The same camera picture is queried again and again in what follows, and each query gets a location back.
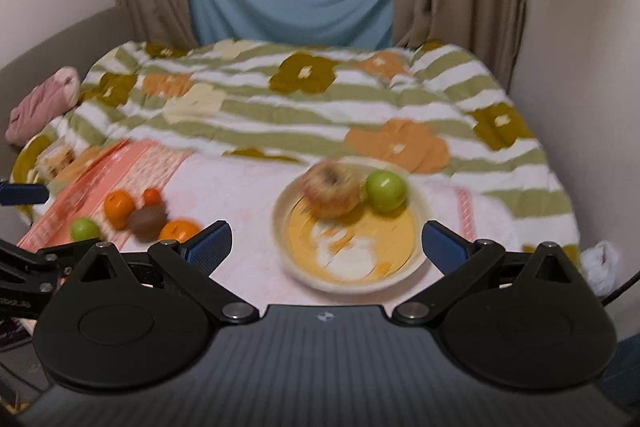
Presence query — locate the small green apple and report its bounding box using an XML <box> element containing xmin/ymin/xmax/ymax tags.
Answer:
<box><xmin>70</xmin><ymin>217</ymin><xmax>102</xmax><ymax>243</ymax></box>

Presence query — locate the floral striped blanket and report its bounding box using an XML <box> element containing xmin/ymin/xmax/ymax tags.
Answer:
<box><xmin>10</xmin><ymin>38</ymin><xmax>583</xmax><ymax>268</ymax></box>

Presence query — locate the brown kiwi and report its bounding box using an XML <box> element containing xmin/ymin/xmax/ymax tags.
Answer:
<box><xmin>127</xmin><ymin>204</ymin><xmax>168</xmax><ymax>238</ymax></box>

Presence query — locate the black cable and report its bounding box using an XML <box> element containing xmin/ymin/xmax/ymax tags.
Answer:
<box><xmin>602</xmin><ymin>269</ymin><xmax>640</xmax><ymax>308</ymax></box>

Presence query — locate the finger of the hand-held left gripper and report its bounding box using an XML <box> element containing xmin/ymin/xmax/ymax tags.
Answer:
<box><xmin>0</xmin><ymin>238</ymin><xmax>93</xmax><ymax>297</ymax></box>
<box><xmin>0</xmin><ymin>181</ymin><xmax>50</xmax><ymax>208</ymax></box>

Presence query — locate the beige upholstered bed frame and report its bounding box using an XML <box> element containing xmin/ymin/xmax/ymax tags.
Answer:
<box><xmin>0</xmin><ymin>6</ymin><xmax>136</xmax><ymax>233</ymax></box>

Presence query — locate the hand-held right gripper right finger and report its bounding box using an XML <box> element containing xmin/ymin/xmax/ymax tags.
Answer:
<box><xmin>391</xmin><ymin>220</ymin><xmax>591</xmax><ymax>328</ymax></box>

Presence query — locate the red apple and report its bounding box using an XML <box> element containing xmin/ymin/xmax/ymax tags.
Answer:
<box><xmin>302</xmin><ymin>160</ymin><xmax>362</xmax><ymax>220</ymax></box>

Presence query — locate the beige plush toy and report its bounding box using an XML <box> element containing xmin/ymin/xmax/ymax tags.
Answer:
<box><xmin>35</xmin><ymin>146</ymin><xmax>76</xmax><ymax>180</ymax></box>

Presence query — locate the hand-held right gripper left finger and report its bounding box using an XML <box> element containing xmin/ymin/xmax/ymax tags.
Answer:
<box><xmin>60</xmin><ymin>220</ymin><xmax>261</xmax><ymax>325</ymax></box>

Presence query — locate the pink and white towel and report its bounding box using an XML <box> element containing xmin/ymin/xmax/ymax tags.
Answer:
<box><xmin>17</xmin><ymin>138</ymin><xmax>481</xmax><ymax>308</ymax></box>

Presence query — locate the white plastic bag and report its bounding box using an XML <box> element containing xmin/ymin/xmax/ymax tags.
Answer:
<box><xmin>580</xmin><ymin>241</ymin><xmax>621</xmax><ymax>295</ymax></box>

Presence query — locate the large green apple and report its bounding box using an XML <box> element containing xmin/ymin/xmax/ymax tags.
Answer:
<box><xmin>366</xmin><ymin>170</ymin><xmax>407</xmax><ymax>212</ymax></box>

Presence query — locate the cream and yellow plate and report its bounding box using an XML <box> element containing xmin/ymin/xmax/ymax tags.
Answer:
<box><xmin>272</xmin><ymin>157</ymin><xmax>433</xmax><ymax>294</ymax></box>

